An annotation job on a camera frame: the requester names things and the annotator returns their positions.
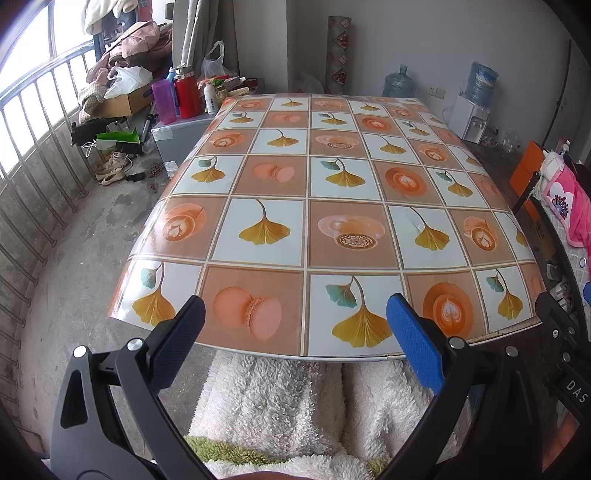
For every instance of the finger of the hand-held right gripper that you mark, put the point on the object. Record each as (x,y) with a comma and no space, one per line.
(558,318)
(587,293)

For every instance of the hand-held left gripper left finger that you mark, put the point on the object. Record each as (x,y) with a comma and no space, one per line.
(178,341)

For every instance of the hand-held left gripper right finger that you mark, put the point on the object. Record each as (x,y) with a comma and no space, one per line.
(415,337)

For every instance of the row of pale shoes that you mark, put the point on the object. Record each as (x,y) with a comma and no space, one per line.
(561,290)

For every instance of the pink floral blanket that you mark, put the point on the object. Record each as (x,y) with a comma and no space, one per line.
(565,198)

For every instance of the white fluffy pants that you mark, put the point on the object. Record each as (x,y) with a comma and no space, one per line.
(268,406)

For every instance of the orange box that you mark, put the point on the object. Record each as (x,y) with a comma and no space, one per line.
(526,170)

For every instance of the beige shoe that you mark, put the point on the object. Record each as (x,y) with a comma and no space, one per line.
(117,161)
(111,177)

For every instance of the printed tablecloth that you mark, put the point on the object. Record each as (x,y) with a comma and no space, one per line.
(295,184)

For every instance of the grey cabinet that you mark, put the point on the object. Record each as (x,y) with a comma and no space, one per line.
(180,136)

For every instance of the white water dispenser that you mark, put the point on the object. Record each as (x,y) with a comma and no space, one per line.
(466,120)

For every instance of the green paper bag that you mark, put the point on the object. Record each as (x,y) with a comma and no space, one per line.
(115,137)

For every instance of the purple plastic cup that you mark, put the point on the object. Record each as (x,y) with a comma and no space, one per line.
(164,104)

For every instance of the cardboard box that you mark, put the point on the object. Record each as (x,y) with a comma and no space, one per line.
(124,106)

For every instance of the white bottle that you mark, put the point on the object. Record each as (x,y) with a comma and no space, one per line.
(210,99)

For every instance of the red thermos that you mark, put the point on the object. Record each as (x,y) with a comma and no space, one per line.
(187,97)

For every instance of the pile of snack packets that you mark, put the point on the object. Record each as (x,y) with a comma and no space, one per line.
(231,85)

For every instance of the blue water bottle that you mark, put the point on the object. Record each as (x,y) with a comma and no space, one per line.
(171,74)

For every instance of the small white plastic bag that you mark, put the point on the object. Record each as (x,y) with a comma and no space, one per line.
(309,85)

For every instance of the clear plastic bag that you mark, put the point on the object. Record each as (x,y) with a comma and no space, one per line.
(217,64)

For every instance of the rolled floral mat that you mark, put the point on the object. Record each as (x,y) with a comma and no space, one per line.
(338,55)

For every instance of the pile of clothes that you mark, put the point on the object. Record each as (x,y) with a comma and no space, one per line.
(134,44)

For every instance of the metal balcony railing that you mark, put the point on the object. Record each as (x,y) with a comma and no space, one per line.
(69,56)

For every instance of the grey curtain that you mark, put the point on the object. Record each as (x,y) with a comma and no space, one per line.
(194,32)

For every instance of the white wall socket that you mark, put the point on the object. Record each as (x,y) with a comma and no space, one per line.
(436,91)

